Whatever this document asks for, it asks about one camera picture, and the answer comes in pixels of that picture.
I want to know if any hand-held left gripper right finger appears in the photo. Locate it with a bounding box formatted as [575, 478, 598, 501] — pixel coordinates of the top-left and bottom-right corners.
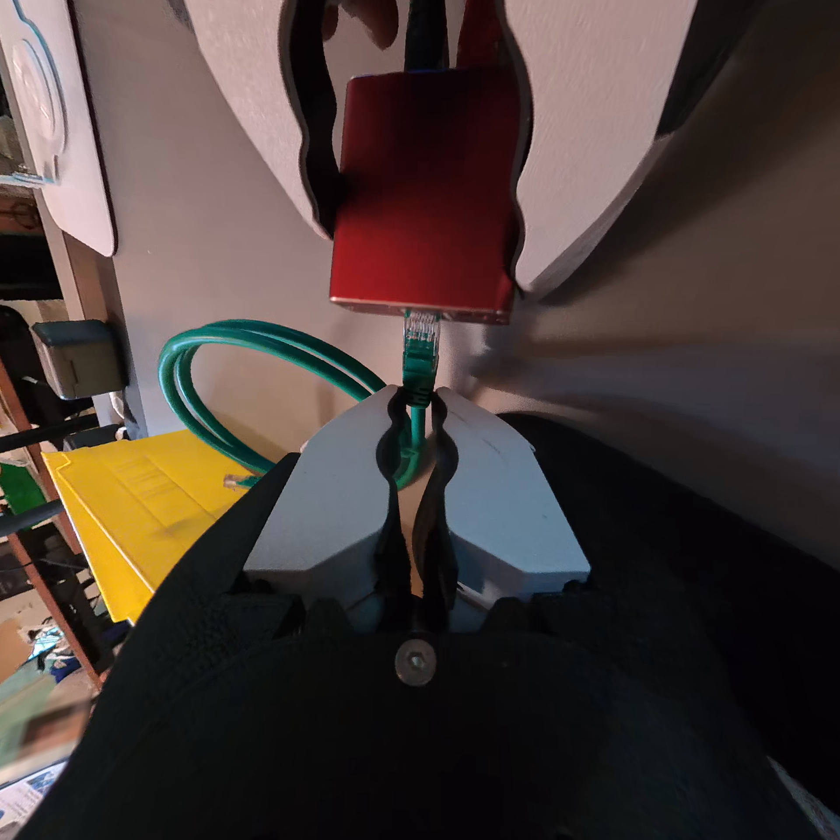
[420, 387, 592, 632]

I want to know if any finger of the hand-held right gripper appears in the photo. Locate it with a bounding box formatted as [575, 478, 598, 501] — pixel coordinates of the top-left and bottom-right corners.
[177, 0, 345, 240]
[502, 0, 700, 299]

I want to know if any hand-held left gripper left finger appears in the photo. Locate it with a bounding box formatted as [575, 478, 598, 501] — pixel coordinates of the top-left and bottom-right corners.
[243, 385, 416, 632]

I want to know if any red ethernet cable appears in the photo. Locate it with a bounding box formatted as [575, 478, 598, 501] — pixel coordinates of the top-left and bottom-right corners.
[456, 0, 506, 70]

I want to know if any black ethernet cable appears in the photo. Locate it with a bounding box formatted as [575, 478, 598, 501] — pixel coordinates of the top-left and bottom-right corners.
[402, 0, 454, 73]

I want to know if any green ethernet cable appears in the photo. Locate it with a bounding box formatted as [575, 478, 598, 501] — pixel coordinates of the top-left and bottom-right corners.
[157, 307, 441, 490]

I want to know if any red ethernet splitter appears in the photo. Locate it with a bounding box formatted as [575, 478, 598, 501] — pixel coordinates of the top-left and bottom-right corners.
[328, 71, 521, 327]

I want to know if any yellow plastic bin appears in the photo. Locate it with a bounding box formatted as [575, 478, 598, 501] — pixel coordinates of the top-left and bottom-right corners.
[41, 430, 270, 624]

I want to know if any grey desk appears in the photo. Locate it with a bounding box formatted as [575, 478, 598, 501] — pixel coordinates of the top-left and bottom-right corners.
[69, 0, 840, 572]

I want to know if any white board stand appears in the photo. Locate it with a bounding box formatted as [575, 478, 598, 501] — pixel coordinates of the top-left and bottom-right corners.
[0, 0, 119, 258]

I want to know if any black wrist rest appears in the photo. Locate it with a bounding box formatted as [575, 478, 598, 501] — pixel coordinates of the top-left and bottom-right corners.
[495, 412, 840, 795]

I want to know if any dark grey power adapter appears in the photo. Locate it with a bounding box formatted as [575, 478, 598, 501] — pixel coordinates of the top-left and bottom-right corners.
[31, 319, 129, 401]

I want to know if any green plastic bin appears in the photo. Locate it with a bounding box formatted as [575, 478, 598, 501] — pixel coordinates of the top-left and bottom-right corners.
[0, 462, 40, 513]

